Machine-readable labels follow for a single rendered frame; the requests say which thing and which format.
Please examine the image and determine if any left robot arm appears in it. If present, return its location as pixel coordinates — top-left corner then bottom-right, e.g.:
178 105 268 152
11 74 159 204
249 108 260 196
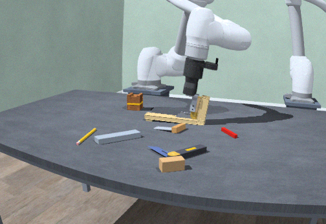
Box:
285 0 326 104

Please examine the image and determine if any red flat bar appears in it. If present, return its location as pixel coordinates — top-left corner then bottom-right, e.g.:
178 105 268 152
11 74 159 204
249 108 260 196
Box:
221 128 237 139

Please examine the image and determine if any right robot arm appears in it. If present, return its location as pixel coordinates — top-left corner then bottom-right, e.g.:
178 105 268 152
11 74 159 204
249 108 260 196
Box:
131 0 252 91

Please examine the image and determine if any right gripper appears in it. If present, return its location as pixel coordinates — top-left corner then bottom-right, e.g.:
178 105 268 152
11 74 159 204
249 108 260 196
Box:
183 43 218 112

